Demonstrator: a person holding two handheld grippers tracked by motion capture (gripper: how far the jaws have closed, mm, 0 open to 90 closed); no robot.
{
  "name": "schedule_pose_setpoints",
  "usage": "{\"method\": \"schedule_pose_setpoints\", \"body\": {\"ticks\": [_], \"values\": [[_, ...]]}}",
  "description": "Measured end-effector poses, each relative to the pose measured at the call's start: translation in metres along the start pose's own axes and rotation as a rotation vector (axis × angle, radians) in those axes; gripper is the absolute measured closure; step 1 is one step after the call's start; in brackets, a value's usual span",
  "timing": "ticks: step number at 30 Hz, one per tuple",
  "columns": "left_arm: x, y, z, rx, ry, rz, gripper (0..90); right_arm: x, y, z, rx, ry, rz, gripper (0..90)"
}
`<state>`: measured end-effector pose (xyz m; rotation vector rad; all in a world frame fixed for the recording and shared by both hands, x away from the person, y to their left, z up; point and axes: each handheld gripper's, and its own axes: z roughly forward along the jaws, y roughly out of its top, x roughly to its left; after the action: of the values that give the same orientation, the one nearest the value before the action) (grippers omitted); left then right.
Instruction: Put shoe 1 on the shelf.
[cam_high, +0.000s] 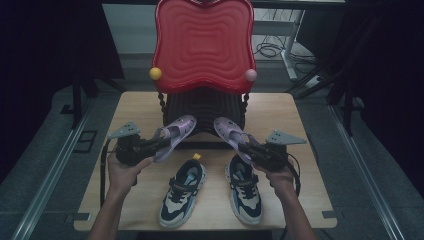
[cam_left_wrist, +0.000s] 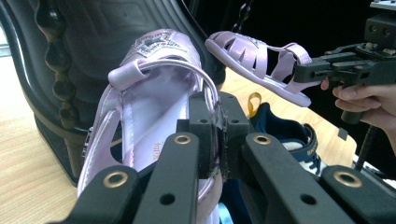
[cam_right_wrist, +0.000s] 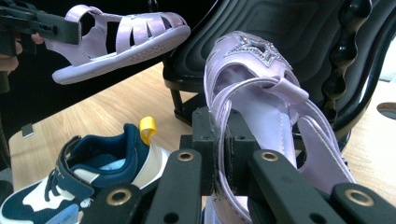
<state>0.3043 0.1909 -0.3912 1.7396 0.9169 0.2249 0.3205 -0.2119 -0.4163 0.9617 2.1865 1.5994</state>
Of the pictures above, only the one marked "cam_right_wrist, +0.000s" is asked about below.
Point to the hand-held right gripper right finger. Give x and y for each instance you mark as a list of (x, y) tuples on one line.
[(241, 143)]

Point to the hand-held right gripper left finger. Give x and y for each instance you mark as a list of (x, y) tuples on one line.
[(205, 130)]

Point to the purple sandal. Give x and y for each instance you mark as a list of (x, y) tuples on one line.
[(267, 109), (134, 34)]

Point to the red and black shoe rack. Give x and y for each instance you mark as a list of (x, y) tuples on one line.
[(280, 18)]

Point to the navy and white sneaker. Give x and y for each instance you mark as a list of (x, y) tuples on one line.
[(102, 161)]

